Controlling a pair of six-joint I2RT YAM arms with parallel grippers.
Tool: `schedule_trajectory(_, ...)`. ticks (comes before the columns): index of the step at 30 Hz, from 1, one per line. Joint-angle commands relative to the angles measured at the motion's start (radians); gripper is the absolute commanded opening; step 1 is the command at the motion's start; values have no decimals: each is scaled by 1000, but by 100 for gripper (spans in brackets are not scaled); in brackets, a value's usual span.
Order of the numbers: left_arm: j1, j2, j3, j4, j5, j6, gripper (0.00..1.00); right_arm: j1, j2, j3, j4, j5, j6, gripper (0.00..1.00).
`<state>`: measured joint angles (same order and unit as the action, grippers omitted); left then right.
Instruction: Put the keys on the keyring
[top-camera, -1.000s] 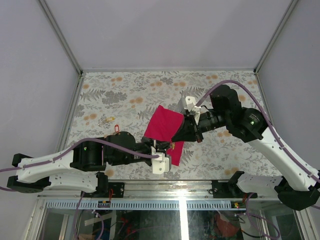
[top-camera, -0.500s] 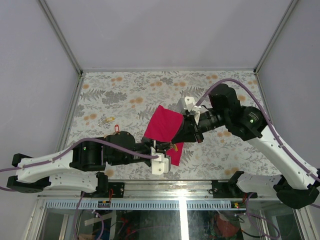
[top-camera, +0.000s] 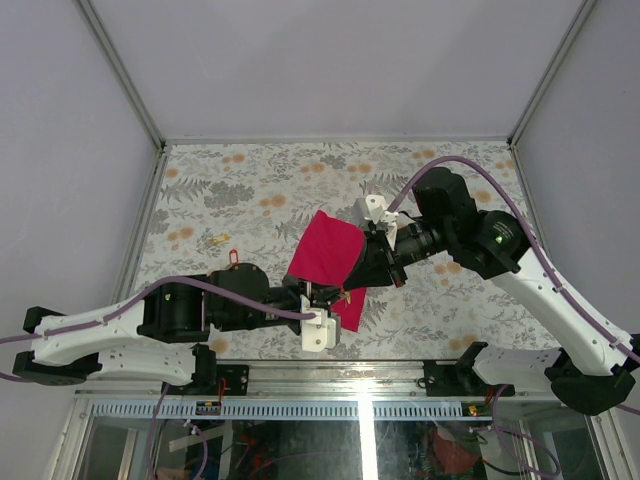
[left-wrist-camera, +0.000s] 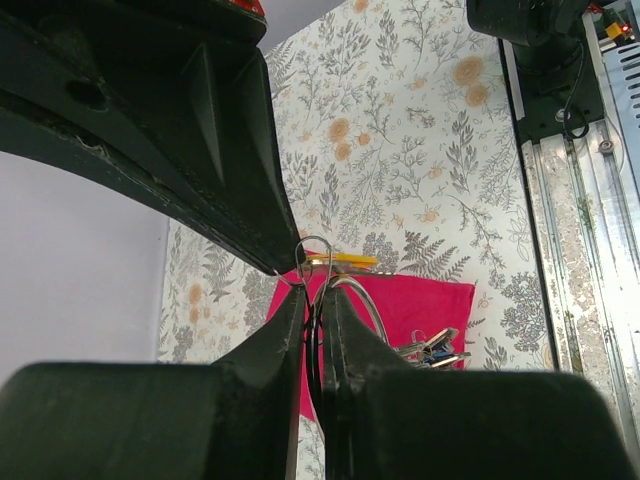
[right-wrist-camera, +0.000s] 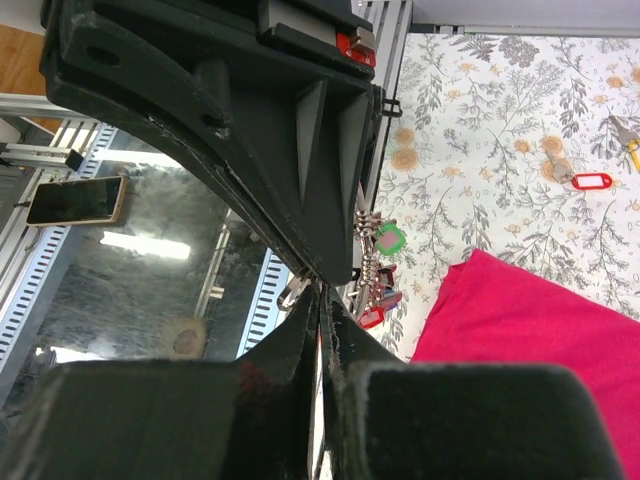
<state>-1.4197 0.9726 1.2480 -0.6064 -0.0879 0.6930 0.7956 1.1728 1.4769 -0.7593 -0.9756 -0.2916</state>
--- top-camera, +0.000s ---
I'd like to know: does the pink folded cloth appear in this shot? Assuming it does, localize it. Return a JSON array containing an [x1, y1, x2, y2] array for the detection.
[[285, 209, 367, 334]]

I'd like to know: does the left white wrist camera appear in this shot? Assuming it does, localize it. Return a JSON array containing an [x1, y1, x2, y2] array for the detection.
[[300, 296, 341, 353]]

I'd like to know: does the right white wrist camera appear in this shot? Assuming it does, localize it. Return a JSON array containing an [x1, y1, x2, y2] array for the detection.
[[352, 194, 399, 232]]

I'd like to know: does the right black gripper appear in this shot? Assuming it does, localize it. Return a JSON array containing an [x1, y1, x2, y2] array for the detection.
[[342, 218, 453, 290]]

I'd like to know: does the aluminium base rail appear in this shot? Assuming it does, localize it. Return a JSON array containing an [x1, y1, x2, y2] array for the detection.
[[71, 360, 495, 422]]

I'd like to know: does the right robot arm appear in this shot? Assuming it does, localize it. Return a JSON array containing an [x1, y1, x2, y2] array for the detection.
[[344, 167, 639, 416]]

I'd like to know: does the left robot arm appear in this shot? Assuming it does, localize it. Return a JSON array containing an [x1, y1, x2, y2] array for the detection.
[[5, 263, 341, 395]]

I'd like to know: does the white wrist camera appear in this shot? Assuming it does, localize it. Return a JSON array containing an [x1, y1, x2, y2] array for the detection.
[[352, 194, 399, 232], [300, 296, 341, 353]]

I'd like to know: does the small yellow key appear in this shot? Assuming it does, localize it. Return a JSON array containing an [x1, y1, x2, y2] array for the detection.
[[208, 234, 230, 245]]

